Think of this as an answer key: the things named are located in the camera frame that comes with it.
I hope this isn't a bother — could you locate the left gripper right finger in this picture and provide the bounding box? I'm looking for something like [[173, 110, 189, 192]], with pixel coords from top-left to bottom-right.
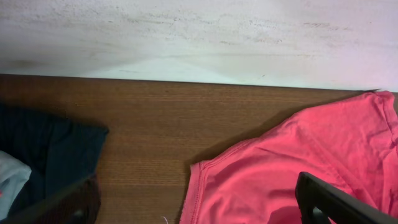
[[295, 172, 397, 224]]

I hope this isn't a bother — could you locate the folded grey shirt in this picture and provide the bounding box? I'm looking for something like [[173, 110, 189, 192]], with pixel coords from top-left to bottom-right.
[[0, 151, 32, 220]]

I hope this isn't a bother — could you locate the folded dark navy garment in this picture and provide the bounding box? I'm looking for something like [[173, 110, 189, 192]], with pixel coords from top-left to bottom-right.
[[1, 104, 108, 215]]

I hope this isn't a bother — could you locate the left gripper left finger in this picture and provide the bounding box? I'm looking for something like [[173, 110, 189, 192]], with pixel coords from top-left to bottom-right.
[[1, 175, 101, 224]]

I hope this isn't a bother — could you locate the orange-red t-shirt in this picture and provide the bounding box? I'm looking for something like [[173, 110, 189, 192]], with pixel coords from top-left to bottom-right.
[[180, 91, 397, 224]]

